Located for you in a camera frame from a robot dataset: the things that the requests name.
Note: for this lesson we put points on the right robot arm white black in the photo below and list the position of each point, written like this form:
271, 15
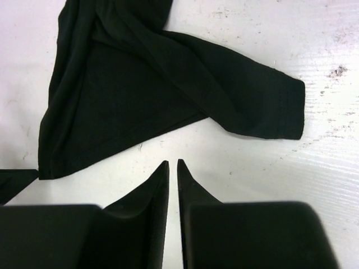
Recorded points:
14, 185

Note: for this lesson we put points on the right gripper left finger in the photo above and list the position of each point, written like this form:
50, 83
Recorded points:
129, 233

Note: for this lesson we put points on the black tank top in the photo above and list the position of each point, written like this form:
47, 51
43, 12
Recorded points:
120, 79

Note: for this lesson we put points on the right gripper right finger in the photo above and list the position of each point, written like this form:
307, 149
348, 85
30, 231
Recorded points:
284, 234

